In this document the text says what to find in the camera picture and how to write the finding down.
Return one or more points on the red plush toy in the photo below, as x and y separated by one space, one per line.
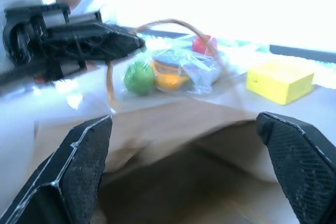
200 45

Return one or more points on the yellow box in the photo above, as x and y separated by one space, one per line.
279 82

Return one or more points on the black background bar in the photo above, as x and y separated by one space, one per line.
304 53

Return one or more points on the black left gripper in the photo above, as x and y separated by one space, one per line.
29 40

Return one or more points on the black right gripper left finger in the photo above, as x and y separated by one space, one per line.
76 171

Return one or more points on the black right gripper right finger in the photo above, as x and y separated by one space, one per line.
302 161

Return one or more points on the brown paper bag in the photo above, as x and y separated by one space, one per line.
168 140

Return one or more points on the green round plush toy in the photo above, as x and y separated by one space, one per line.
139 78

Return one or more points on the clear plastic bag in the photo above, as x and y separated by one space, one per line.
202 72

